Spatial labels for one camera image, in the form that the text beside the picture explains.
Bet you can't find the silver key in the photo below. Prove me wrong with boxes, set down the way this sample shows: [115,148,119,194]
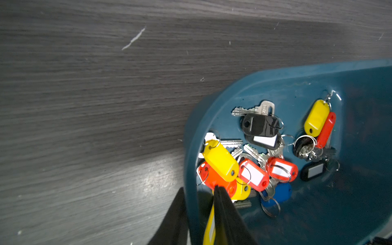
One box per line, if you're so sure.
[231,100,275,116]

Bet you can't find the orange red key tag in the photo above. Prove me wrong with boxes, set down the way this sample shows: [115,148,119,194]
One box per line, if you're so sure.
[197,161,237,197]

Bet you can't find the teal plastic storage box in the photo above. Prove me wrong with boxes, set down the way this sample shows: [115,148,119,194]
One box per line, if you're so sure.
[184,59,392,245]

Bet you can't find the blue key tag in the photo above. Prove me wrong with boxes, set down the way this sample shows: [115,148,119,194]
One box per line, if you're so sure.
[260,183,292,207]

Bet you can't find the red key tag white label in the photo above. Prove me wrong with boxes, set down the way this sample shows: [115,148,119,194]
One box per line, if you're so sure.
[238,158,270,192]

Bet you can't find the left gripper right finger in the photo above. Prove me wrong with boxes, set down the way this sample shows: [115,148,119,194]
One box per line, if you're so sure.
[213,186,257,245]

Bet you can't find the yellow tag far side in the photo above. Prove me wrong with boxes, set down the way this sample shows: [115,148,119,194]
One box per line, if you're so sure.
[304,100,330,137]

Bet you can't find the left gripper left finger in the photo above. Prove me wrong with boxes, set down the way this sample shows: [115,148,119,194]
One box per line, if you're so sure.
[148,187,188,245]

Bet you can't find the black key fob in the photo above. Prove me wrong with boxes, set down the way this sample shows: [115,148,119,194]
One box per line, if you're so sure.
[242,113,280,137]

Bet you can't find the long yellow key tag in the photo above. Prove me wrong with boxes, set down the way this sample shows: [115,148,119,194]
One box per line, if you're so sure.
[203,205,216,245]

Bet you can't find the black key tag white label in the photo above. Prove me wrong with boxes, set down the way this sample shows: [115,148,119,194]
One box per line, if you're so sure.
[300,161,326,182]

